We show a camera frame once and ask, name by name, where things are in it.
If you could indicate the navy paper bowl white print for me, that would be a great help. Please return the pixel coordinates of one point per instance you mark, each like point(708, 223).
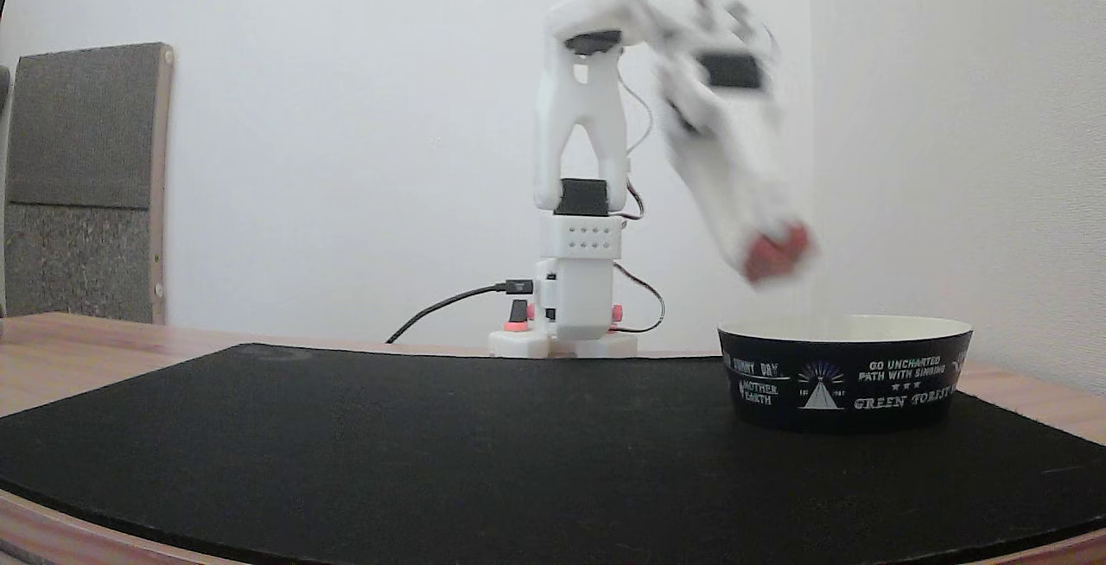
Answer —
point(847, 384)

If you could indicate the grey fabric panel wood edge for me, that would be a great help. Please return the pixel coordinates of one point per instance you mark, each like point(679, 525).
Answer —
point(82, 176)

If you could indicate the black desk mat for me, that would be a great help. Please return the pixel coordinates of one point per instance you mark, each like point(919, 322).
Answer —
point(432, 453)

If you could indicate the brown brick toy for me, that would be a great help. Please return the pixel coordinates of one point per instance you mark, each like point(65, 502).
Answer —
point(773, 256)

